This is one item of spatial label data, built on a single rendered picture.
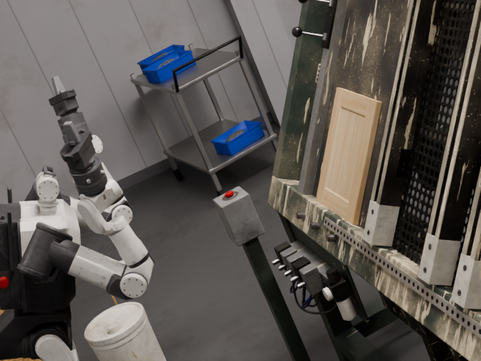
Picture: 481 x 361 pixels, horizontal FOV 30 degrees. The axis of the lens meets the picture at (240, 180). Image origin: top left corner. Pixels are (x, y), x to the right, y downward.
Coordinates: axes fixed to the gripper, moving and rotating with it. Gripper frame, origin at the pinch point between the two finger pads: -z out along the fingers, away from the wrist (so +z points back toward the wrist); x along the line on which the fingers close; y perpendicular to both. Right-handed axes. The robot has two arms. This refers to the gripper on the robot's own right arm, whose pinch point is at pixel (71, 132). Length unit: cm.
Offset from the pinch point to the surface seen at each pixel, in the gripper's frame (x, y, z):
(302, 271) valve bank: 39, 39, 87
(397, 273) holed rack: 11, 77, 61
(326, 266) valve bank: 44, 46, 89
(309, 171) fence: 78, 37, 74
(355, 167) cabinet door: 58, 59, 58
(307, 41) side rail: 118, 35, 43
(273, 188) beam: 90, 18, 91
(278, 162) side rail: 95, 20, 82
